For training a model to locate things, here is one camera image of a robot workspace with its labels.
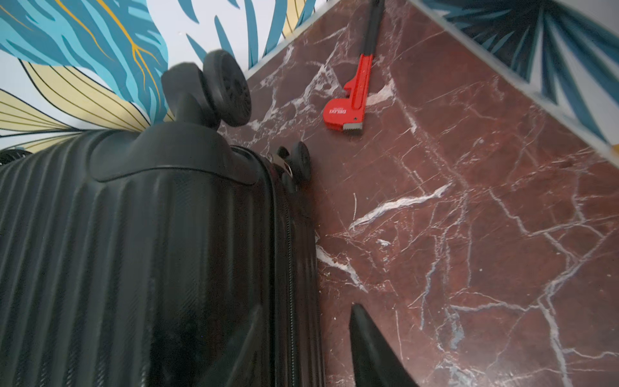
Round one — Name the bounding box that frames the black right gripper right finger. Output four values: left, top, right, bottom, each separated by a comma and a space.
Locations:
349, 304, 418, 387

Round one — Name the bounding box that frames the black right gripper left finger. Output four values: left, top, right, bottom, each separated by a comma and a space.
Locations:
197, 306, 264, 386

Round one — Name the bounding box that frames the black hard-shell suitcase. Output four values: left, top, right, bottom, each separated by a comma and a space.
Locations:
1, 50, 326, 386

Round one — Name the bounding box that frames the red pipe wrench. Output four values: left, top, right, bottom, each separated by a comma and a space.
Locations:
322, 0, 385, 134

